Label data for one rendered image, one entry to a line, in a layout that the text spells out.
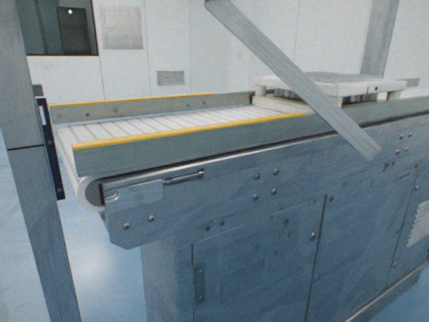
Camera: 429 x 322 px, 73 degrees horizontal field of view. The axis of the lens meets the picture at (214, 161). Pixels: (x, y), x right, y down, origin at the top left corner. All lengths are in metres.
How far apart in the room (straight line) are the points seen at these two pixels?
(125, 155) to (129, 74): 5.42
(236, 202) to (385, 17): 0.92
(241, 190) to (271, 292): 0.35
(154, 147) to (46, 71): 5.29
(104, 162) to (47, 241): 0.39
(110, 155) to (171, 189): 0.09
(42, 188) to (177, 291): 0.32
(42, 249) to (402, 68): 3.68
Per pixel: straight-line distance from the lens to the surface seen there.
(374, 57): 1.22
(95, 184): 0.35
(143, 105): 0.62
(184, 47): 6.05
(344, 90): 0.60
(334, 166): 0.61
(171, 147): 0.36
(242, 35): 0.38
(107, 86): 5.69
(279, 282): 0.75
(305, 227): 0.71
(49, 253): 0.72
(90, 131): 0.54
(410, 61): 3.83
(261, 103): 0.73
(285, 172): 0.50
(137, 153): 0.34
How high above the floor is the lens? 0.96
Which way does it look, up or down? 21 degrees down
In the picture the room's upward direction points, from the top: 1 degrees clockwise
